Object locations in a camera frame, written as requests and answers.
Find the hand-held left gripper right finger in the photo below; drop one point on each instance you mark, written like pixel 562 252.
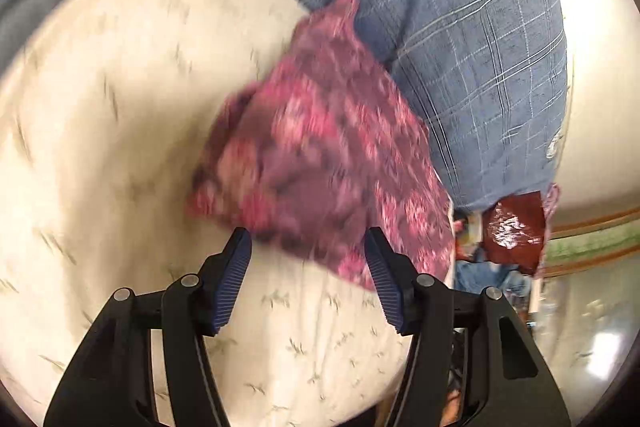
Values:
pixel 385 282

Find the purple floral garment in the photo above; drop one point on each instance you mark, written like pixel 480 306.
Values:
pixel 310 147

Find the colourful small packets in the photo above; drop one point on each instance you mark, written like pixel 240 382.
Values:
pixel 469 234

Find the light wooden frame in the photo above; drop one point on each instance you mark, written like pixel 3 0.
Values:
pixel 600 224

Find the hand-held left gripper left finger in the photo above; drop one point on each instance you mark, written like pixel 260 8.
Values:
pixel 230 277

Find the red-brown plastic bag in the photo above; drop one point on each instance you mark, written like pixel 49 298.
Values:
pixel 515 227

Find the blue clothes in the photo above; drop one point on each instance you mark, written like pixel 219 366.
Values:
pixel 480 279

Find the white leaf-print duvet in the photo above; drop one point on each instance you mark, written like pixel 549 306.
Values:
pixel 125 107

